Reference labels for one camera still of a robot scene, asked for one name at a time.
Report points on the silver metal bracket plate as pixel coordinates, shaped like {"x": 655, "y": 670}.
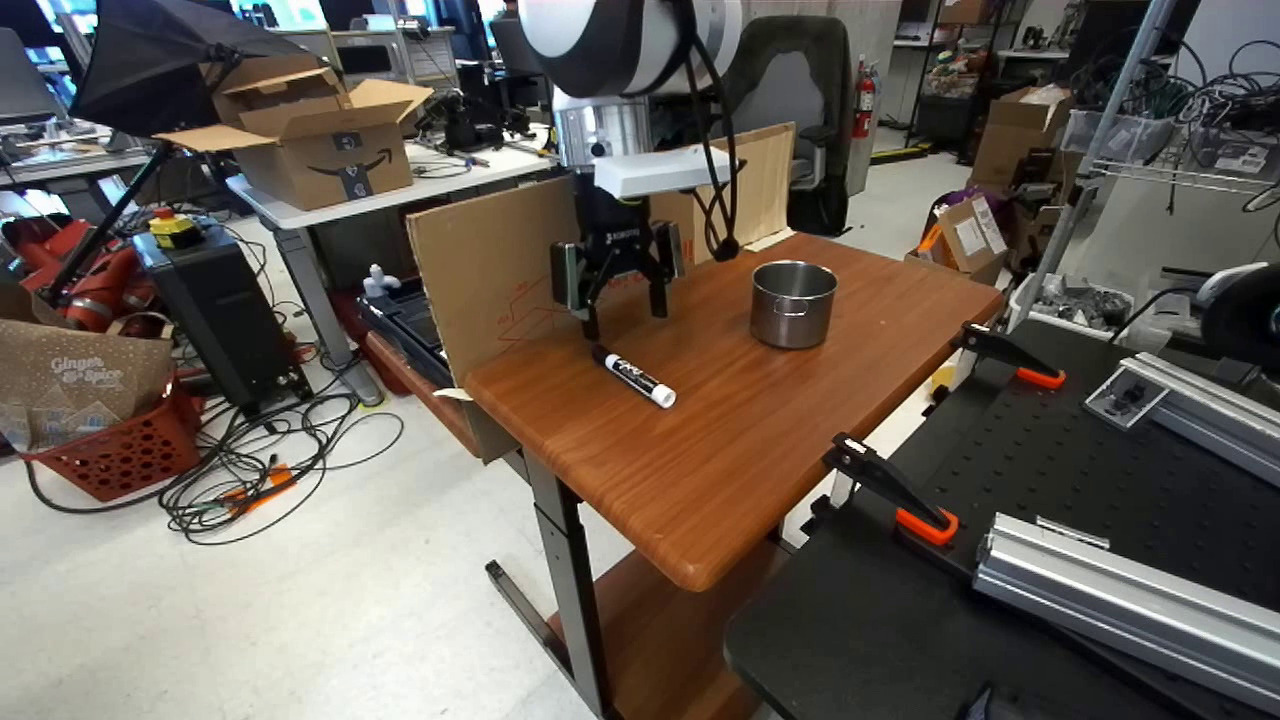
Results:
{"x": 1124, "y": 399}

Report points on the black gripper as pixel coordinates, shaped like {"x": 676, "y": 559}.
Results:
{"x": 616, "y": 222}

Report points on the red fire extinguisher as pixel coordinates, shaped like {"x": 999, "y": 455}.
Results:
{"x": 864, "y": 105}

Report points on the brown wooden lower board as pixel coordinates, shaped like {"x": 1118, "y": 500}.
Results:
{"x": 667, "y": 654}

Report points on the red yellow emergency stop button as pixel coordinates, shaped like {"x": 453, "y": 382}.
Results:
{"x": 175, "y": 231}

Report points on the black perforated breadboard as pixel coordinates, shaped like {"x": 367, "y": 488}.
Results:
{"x": 1067, "y": 464}

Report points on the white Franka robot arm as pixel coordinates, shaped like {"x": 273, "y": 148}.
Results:
{"x": 624, "y": 40}

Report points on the black computer tower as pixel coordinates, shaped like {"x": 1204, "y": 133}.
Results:
{"x": 221, "y": 322}

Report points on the black office chair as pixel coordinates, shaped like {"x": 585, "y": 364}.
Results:
{"x": 827, "y": 83}

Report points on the black round device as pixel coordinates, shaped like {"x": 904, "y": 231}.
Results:
{"x": 1243, "y": 322}

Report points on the red plastic basket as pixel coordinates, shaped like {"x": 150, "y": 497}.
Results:
{"x": 124, "y": 455}

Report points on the red bag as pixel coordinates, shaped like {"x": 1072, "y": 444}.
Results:
{"x": 92, "y": 287}

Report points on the open brown shipping box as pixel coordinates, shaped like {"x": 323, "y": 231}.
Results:
{"x": 335, "y": 165}

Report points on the silver metal pole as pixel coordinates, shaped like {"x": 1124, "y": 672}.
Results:
{"x": 1120, "y": 112}

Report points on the white office desk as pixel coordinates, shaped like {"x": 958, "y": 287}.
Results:
{"x": 441, "y": 175}

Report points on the brown cardboard sheet red print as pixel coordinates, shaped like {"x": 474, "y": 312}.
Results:
{"x": 492, "y": 282}

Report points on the silver metal pot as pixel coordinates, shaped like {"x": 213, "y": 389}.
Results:
{"x": 792, "y": 325}

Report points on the white spray bottle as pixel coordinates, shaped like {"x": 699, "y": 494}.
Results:
{"x": 382, "y": 282}

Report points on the small labelled cardboard box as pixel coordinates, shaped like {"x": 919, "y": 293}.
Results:
{"x": 973, "y": 238}

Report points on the black photo softbox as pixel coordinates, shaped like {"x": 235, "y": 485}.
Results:
{"x": 144, "y": 66}

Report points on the black marker white label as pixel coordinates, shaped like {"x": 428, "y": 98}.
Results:
{"x": 637, "y": 382}

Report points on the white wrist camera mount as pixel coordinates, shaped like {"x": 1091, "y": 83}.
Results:
{"x": 661, "y": 175}

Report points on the grey metal table leg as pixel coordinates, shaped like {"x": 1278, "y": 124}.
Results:
{"x": 567, "y": 573}

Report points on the silver aluminium extrusion rail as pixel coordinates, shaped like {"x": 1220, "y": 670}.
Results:
{"x": 1220, "y": 423}
{"x": 1132, "y": 600}

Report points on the large brown cardboard box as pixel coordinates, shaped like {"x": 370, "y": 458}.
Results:
{"x": 1022, "y": 142}

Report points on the brown paper bag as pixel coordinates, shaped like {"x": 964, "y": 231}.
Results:
{"x": 73, "y": 382}

